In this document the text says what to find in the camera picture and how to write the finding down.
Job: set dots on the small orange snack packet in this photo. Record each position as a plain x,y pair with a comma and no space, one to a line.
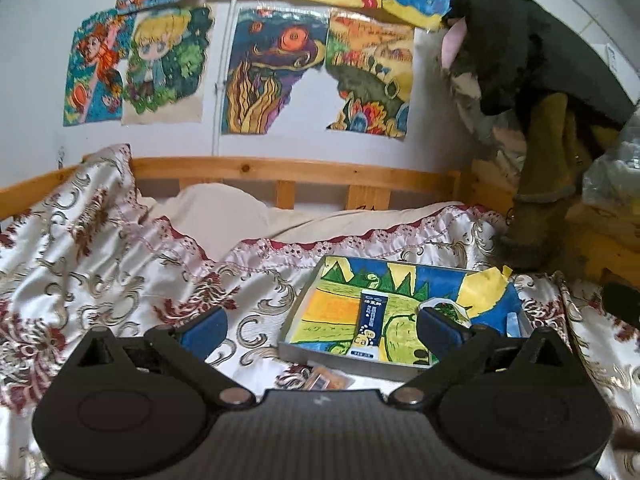
325,379

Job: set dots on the wooden bed frame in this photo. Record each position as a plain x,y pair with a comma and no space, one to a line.
250,167

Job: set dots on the swirly night sky wall drawing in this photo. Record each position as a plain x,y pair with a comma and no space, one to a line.
270,75

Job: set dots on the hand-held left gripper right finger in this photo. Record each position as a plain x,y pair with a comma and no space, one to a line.
437,335

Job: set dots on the floral satin blanket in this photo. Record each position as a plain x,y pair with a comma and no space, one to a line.
100,260

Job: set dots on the blond character wall drawing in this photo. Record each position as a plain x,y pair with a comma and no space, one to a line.
165,65

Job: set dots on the cream pillow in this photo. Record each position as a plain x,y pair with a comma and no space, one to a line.
215,215

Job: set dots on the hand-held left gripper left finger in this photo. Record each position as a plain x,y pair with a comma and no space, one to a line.
205,335

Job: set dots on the olive brown garment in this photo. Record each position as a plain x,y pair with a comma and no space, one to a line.
545,170

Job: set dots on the grey patterned cloth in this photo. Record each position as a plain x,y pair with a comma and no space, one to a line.
487,120

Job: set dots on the pink cloth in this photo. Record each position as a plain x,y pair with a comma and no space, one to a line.
452,42

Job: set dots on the hilly landscape wall drawing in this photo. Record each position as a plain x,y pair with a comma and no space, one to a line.
370,70

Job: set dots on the orange-haired swimmer wall drawing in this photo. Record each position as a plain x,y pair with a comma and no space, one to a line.
95,75

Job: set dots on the clear plastic bag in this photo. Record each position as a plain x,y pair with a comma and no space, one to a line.
615,170

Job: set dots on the black jacket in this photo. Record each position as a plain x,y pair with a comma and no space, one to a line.
525,50

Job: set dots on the grey tray with drawing lining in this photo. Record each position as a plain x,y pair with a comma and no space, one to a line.
330,320

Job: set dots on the white green round packet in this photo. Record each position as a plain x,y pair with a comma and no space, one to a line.
445,310

